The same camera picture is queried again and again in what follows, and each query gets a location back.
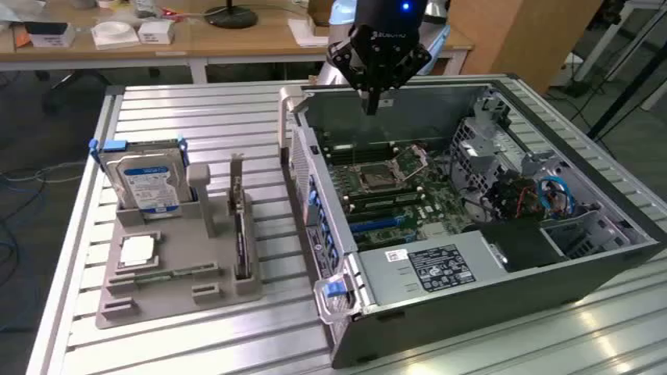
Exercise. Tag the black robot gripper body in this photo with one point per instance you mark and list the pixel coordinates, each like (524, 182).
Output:
(389, 47)

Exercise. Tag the black graphics card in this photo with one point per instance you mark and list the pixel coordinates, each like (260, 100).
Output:
(240, 242)

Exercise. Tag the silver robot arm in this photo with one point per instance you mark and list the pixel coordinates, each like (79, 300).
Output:
(325, 76)

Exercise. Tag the white paper booklet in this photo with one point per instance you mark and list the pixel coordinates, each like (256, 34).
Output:
(308, 35)

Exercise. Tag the wooden cabinet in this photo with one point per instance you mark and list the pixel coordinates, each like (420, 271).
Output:
(521, 39)

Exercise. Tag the wooden desk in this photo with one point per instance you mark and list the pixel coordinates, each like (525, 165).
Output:
(235, 43)

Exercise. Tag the metal socket cover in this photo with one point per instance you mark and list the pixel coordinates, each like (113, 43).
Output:
(414, 148)

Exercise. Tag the black round lamp base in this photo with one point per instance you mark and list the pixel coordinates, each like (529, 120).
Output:
(231, 17)

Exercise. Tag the CPU socket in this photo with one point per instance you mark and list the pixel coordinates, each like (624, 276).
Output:
(378, 179)

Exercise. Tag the installed RAM stick with labels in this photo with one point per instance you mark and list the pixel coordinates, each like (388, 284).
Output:
(389, 200)

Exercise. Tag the green motherboard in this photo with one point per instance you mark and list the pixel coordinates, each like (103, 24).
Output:
(438, 203)

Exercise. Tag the small white labelled box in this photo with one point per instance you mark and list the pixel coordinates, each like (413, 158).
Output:
(157, 33)

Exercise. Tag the blue expansion slot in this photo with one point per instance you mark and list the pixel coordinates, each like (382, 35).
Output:
(377, 225)

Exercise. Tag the white box with round insert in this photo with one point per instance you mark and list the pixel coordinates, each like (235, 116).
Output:
(115, 37)

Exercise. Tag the hard disk in blue caddy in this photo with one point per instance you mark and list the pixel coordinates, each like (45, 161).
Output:
(149, 183)

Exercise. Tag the black office chair base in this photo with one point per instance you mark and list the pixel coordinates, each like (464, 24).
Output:
(73, 84)

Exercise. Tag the white box with black lid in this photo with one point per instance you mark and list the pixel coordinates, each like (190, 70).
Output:
(50, 39)

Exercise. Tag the grey power supply unit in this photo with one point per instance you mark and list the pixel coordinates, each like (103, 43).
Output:
(386, 285)

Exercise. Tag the silver CPU chip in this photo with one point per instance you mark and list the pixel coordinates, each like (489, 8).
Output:
(138, 250)

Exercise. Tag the grey printed parts rack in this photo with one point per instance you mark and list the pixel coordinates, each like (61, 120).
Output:
(173, 281)

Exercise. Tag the green RAM stick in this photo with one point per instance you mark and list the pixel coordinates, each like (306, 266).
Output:
(157, 277)

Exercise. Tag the black open PC case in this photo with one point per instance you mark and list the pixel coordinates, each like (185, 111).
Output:
(469, 332)

